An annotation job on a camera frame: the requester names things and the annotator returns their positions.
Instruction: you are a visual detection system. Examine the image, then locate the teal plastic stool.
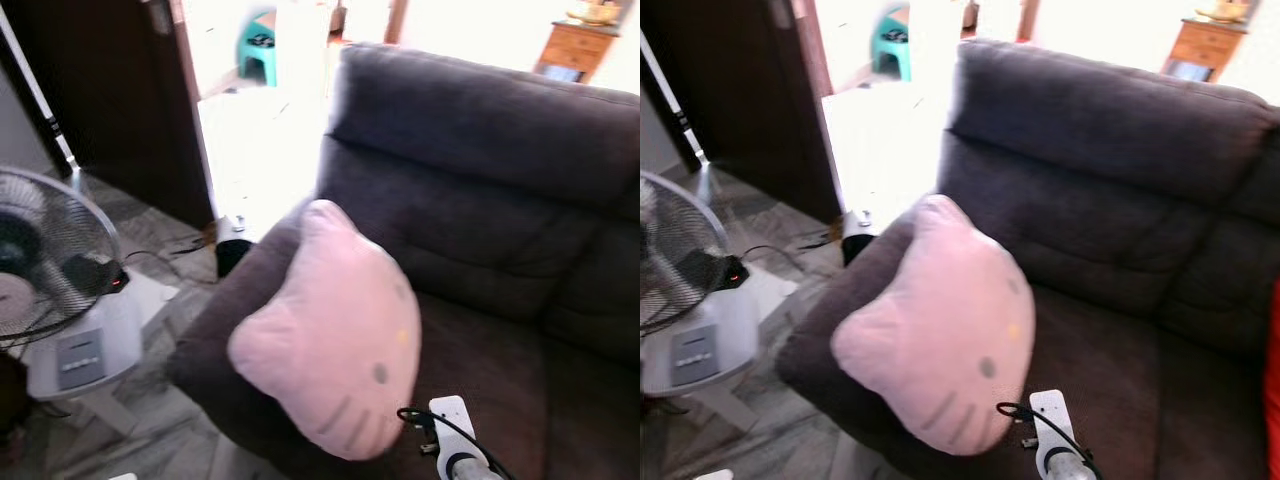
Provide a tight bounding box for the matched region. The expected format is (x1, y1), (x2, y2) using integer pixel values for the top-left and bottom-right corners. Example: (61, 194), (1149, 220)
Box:
(237, 10), (279, 89)
(870, 5), (913, 83)

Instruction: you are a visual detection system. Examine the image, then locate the pink cat face pillow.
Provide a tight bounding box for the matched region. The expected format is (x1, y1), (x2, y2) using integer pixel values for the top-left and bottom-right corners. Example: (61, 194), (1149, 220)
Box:
(830, 193), (1036, 458)
(227, 198), (423, 463)

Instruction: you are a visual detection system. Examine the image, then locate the brown wooden cabinet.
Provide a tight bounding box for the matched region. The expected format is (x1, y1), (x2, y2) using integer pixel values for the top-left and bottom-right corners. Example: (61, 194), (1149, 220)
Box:
(1160, 18), (1251, 83)
(535, 20), (621, 83)

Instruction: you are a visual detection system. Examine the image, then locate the black box with red light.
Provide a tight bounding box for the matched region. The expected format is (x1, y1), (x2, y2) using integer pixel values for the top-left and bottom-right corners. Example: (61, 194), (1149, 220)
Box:
(690, 250), (751, 291)
(60, 252), (131, 296)

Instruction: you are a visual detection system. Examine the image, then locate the white pole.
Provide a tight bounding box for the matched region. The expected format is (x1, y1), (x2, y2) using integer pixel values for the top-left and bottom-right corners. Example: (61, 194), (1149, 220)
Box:
(640, 35), (716, 201)
(0, 5), (86, 191)

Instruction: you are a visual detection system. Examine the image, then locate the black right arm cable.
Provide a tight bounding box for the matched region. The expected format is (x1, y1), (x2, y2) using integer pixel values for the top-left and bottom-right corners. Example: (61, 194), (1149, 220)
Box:
(397, 405), (516, 480)
(997, 400), (1106, 480)

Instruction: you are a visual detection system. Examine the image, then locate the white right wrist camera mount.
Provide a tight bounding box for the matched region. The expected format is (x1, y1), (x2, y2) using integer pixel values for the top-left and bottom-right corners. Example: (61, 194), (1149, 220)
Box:
(1028, 390), (1076, 471)
(428, 395), (479, 471)

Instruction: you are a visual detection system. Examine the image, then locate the white standing fan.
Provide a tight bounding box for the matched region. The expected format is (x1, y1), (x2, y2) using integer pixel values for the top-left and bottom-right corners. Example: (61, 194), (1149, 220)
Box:
(0, 165), (146, 403)
(640, 170), (761, 399)

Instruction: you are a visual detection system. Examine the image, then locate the small white table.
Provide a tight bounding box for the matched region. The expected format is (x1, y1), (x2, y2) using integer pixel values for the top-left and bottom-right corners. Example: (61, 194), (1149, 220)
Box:
(30, 270), (181, 436)
(690, 265), (801, 433)

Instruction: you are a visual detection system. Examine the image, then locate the black and white floor object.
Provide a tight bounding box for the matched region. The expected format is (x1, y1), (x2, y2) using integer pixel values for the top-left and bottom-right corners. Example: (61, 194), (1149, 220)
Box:
(215, 215), (256, 279)
(840, 208), (879, 266)

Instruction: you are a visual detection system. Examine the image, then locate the yellow item on cabinet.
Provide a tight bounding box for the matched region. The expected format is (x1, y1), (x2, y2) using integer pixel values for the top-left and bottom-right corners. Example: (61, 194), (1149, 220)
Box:
(565, 0), (623, 26)
(1195, 0), (1251, 23)

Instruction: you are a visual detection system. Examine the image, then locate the dark purple-grey fabric sofa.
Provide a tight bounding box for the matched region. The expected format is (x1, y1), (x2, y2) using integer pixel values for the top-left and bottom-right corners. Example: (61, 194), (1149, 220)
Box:
(165, 42), (641, 480)
(775, 38), (1280, 480)

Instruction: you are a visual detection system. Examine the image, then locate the black floor cable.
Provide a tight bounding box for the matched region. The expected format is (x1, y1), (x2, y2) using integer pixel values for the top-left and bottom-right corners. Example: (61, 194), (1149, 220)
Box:
(745, 235), (841, 263)
(125, 235), (216, 286)

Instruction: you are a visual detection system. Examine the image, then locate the dark brown wooden door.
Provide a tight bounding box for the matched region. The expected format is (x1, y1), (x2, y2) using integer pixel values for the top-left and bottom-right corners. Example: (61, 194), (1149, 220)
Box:
(0, 0), (216, 229)
(640, 0), (841, 223)

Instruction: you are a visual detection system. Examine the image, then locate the red cushion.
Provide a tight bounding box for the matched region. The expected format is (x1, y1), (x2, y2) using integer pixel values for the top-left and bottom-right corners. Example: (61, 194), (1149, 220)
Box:
(1268, 280), (1280, 451)

